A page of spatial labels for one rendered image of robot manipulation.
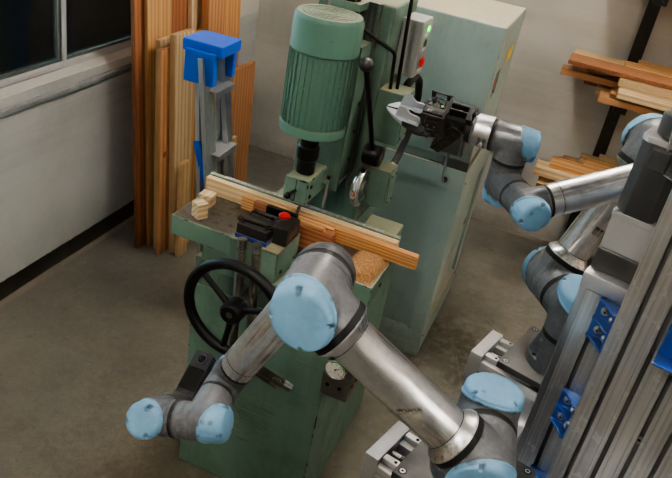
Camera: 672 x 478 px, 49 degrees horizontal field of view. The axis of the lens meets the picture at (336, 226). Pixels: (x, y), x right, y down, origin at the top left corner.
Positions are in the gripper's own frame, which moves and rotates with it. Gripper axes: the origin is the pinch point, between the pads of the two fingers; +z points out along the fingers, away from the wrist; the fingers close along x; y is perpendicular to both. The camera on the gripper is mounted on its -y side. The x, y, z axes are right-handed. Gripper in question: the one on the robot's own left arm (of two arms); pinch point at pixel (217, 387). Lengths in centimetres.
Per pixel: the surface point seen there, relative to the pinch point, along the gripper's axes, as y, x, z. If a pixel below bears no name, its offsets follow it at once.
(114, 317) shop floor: 20, -91, 107
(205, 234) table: -31.5, -25.5, 20.7
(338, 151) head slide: -65, 0, 30
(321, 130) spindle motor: -67, -1, 11
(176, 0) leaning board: -116, -121, 121
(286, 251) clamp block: -35.2, 0.4, 13.6
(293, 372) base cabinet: -2.3, 6.7, 37.2
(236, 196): -44, -26, 34
